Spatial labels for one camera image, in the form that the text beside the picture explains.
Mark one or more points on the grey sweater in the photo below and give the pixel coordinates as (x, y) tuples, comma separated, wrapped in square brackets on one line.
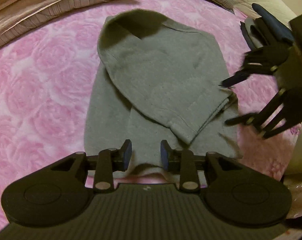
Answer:
[(158, 80)]

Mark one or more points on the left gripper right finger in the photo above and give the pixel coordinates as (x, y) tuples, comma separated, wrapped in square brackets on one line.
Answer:
[(180, 162)]

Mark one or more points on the folded dark clothes stack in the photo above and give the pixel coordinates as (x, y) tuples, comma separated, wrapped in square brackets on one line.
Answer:
[(265, 30)]

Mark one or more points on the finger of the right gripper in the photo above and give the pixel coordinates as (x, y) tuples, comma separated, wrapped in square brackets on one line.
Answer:
[(282, 113), (262, 61)]

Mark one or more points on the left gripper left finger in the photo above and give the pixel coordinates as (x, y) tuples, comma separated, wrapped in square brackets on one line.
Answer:
[(108, 162)]

